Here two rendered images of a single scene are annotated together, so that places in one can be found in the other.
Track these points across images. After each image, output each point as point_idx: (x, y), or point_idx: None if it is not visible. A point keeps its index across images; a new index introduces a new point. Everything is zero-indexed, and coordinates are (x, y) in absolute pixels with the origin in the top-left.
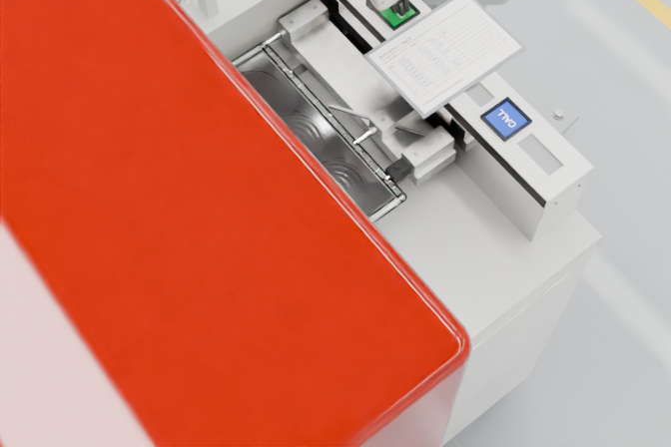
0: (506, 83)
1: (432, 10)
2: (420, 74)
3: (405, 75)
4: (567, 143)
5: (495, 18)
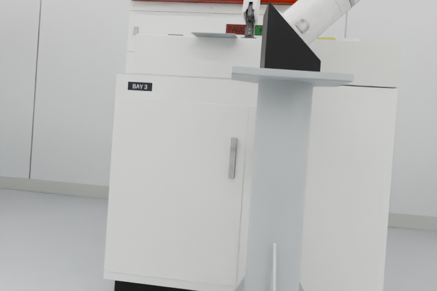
0: (187, 36)
1: (237, 37)
2: None
3: None
4: (149, 34)
5: (212, 32)
